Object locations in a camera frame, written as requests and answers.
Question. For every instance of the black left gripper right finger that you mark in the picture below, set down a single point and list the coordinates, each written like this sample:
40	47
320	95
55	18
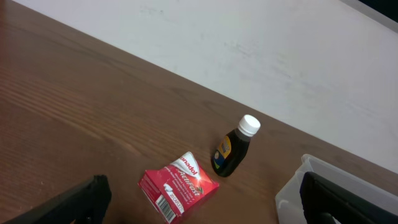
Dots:
324	202

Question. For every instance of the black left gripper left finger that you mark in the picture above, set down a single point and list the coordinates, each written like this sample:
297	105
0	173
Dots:
86	202

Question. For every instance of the clear plastic container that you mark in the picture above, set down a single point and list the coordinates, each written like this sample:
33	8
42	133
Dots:
289	204

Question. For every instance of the red Panadol ActiFast box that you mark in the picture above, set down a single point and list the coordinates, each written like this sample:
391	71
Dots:
176	188

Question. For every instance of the dark syrup bottle white cap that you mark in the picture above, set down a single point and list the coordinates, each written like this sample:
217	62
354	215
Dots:
234	146

